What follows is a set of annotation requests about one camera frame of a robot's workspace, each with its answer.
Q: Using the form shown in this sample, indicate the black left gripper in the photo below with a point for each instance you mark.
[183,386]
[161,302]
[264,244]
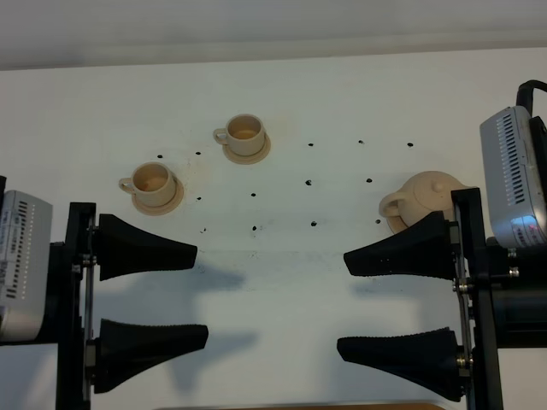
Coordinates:
[122,350]

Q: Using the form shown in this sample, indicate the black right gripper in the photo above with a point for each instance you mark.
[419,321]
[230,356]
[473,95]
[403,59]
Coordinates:
[507,289]

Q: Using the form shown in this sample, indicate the beige teapot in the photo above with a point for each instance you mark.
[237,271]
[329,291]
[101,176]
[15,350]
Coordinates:
[421,195]

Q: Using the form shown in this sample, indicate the beige teapot saucer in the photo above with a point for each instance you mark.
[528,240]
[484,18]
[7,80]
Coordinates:
[396,224]

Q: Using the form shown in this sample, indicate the near beige teacup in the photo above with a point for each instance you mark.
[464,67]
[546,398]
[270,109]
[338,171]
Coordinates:
[152,183]

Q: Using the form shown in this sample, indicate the beige teacup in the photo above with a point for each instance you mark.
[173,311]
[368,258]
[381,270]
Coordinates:
[152,183]
[243,135]

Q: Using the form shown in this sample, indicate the near beige saucer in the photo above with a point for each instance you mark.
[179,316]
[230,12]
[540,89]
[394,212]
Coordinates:
[163,209]

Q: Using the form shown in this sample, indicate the far beige saucer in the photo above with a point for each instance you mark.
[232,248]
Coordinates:
[248,159]

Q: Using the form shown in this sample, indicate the far beige teacup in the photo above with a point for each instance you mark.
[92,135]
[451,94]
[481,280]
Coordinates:
[243,135]

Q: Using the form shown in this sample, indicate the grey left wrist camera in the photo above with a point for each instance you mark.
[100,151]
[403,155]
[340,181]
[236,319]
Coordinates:
[25,247]

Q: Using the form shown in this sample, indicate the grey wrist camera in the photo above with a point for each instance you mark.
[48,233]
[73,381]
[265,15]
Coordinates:
[515,196]
[25,247]

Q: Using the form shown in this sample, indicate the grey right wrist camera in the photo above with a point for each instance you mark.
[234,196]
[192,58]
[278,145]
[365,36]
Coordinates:
[515,196]

